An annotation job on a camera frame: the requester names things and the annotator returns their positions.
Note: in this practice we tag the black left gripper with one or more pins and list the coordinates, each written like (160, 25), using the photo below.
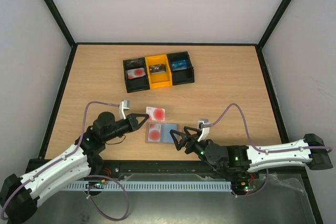
(136, 115)

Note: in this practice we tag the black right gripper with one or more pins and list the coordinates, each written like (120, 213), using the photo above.
(188, 142)

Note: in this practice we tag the white red april card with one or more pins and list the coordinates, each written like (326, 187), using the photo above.
(136, 73)

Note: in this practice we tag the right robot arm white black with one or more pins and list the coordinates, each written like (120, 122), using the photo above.
(236, 160)

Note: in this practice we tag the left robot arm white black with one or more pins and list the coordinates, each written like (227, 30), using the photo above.
(21, 196)

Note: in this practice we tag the left black bin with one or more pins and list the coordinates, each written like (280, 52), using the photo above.
(137, 84)

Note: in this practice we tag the black bin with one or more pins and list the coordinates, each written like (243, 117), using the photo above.
(137, 84)
(183, 76)

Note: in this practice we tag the yellow middle bin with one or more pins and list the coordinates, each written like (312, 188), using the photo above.
(161, 80)

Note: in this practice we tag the right black bin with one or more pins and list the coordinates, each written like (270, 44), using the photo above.
(183, 76)

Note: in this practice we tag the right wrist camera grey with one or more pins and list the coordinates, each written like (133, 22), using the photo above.
(203, 127)

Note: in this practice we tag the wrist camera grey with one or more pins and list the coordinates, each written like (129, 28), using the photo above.
(124, 105)
(203, 127)

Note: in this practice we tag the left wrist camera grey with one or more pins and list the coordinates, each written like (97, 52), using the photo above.
(124, 105)

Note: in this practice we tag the light blue slotted cable duct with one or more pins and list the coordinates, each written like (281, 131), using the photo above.
(139, 186)

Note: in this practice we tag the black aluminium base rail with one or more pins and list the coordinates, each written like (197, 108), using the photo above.
(119, 169)

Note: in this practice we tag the black enclosure frame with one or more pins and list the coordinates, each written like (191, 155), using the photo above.
(74, 45)

